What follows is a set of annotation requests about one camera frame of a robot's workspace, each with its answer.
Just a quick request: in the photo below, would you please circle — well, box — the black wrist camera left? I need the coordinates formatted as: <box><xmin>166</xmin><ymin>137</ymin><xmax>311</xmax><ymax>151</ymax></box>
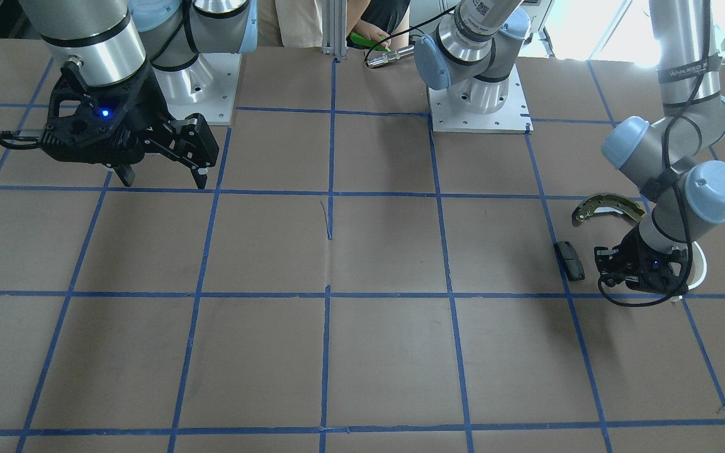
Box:
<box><xmin>622</xmin><ymin>263</ymin><xmax>688</xmax><ymax>296</ymax></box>

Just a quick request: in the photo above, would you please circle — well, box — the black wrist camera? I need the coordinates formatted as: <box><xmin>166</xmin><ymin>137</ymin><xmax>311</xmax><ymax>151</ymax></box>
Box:
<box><xmin>622</xmin><ymin>263</ymin><xmax>688</xmax><ymax>296</ymax></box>
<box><xmin>37</xmin><ymin>94</ymin><xmax>144</xmax><ymax>167</ymax></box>

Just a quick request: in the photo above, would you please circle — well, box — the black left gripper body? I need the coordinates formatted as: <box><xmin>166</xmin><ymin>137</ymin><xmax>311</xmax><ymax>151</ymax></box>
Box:
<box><xmin>593</xmin><ymin>230</ymin><xmax>681</xmax><ymax>288</ymax></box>

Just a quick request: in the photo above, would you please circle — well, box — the person in beige shirt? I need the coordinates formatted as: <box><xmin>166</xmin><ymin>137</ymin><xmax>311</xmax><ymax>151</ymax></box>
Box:
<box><xmin>256</xmin><ymin>0</ymin><xmax>412</xmax><ymax>51</ymax></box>

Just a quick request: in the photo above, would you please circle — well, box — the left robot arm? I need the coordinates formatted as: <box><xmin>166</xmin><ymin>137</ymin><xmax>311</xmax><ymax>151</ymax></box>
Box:
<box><xmin>414</xmin><ymin>1</ymin><xmax>725</xmax><ymax>296</ymax></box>

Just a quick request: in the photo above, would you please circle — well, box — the green handled tool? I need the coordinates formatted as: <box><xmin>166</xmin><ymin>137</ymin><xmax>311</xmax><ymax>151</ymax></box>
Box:
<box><xmin>348</xmin><ymin>32</ymin><xmax>390</xmax><ymax>52</ymax></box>

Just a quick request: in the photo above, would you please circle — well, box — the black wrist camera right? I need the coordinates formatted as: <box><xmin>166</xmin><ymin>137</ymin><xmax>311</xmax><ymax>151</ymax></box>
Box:
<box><xmin>37</xmin><ymin>94</ymin><xmax>144</xmax><ymax>167</ymax></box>

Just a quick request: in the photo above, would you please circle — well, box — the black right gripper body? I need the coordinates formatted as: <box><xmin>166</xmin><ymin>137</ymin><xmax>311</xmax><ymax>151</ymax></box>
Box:
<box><xmin>48</xmin><ymin>60</ymin><xmax>220</xmax><ymax>174</ymax></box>

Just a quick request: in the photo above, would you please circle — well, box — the olive green brake shoe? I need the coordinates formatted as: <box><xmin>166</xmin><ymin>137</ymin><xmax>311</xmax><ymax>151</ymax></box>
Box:
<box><xmin>571</xmin><ymin>193</ymin><xmax>646</xmax><ymax>225</ymax></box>

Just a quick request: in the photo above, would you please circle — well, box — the aluminium frame post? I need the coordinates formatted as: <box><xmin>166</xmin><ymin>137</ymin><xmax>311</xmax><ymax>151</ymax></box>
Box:
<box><xmin>320</xmin><ymin>0</ymin><xmax>348</xmax><ymax>60</ymax></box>

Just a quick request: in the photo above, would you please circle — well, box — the black brake pad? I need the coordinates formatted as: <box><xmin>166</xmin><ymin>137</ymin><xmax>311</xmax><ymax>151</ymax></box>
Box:
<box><xmin>553</xmin><ymin>241</ymin><xmax>586</xmax><ymax>282</ymax></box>

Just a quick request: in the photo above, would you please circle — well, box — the white curved plastic bracket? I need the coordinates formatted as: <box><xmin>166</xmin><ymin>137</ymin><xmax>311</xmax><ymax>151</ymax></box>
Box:
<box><xmin>687</xmin><ymin>242</ymin><xmax>707</xmax><ymax>292</ymax></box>

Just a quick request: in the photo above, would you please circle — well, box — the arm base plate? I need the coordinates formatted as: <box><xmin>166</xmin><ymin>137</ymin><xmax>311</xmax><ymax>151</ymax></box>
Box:
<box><xmin>427</xmin><ymin>66</ymin><xmax>534</xmax><ymax>134</ymax></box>
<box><xmin>156</xmin><ymin>53</ymin><xmax>242</xmax><ymax>126</ymax></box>

